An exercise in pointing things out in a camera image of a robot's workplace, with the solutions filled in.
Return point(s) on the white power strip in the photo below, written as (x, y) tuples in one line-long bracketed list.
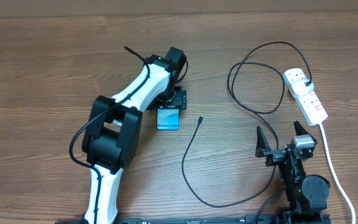
[(309, 104)]

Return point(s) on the Samsung Galaxy smartphone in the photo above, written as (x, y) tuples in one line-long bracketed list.
[(168, 120)]

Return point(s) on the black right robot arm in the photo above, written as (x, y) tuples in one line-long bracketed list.
[(306, 194)]

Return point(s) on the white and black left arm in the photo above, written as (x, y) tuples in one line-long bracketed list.
[(107, 143)]

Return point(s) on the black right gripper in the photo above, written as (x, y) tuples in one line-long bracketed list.
[(273, 155)]

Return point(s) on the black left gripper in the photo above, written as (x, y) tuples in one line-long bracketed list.
[(179, 102)]

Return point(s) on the white USB charger plug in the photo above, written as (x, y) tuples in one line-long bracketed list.
[(302, 87)]

